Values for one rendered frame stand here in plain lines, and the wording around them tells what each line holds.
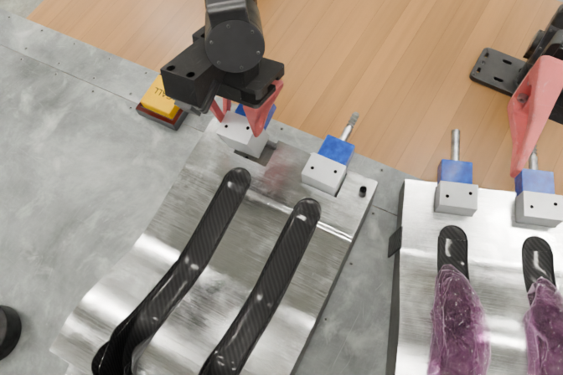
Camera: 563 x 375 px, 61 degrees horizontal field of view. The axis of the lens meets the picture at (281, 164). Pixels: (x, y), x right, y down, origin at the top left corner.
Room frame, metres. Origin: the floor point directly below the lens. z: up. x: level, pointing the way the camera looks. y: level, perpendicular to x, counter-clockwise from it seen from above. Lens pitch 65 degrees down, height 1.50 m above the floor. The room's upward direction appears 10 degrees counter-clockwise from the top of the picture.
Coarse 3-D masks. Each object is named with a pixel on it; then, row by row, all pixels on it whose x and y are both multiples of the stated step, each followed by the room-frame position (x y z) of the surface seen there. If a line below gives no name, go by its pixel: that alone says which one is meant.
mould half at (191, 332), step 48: (192, 192) 0.26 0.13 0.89; (288, 192) 0.24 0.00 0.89; (144, 240) 0.21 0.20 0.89; (240, 240) 0.18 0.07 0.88; (336, 240) 0.16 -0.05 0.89; (96, 288) 0.15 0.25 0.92; (144, 288) 0.14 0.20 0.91; (192, 288) 0.13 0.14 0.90; (240, 288) 0.12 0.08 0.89; (288, 288) 0.11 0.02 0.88; (96, 336) 0.09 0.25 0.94; (192, 336) 0.07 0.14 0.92; (288, 336) 0.05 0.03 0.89
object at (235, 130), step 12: (240, 108) 0.35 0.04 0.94; (228, 120) 0.33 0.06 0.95; (240, 120) 0.33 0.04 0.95; (216, 132) 0.32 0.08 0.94; (228, 132) 0.31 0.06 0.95; (240, 132) 0.31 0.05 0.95; (252, 132) 0.30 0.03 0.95; (264, 132) 0.32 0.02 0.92; (228, 144) 0.32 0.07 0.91; (240, 144) 0.30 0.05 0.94; (252, 144) 0.30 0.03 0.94; (264, 144) 0.31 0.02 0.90; (252, 156) 0.30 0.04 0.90
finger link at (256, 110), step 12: (276, 84) 0.34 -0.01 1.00; (228, 96) 0.32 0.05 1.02; (240, 96) 0.31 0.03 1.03; (252, 96) 0.31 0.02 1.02; (264, 96) 0.31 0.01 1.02; (276, 96) 0.33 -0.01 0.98; (252, 108) 0.30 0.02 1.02; (264, 108) 0.33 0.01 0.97; (252, 120) 0.30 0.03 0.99; (264, 120) 0.32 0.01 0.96
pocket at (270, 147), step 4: (268, 140) 0.33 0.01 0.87; (268, 144) 0.32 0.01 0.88; (272, 144) 0.32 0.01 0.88; (276, 144) 0.31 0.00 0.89; (264, 148) 0.32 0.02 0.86; (268, 148) 0.32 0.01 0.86; (272, 148) 0.32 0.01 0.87; (236, 152) 0.32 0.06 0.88; (240, 152) 0.32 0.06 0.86; (264, 152) 0.32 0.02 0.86; (268, 152) 0.32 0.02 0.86; (272, 152) 0.31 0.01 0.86; (244, 156) 0.32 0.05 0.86; (248, 156) 0.32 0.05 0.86; (260, 156) 0.31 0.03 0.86; (264, 156) 0.31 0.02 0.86; (268, 156) 0.31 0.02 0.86; (252, 160) 0.31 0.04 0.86; (256, 160) 0.31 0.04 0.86; (260, 160) 0.31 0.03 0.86; (264, 160) 0.30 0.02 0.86; (268, 160) 0.30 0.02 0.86; (264, 164) 0.30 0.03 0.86
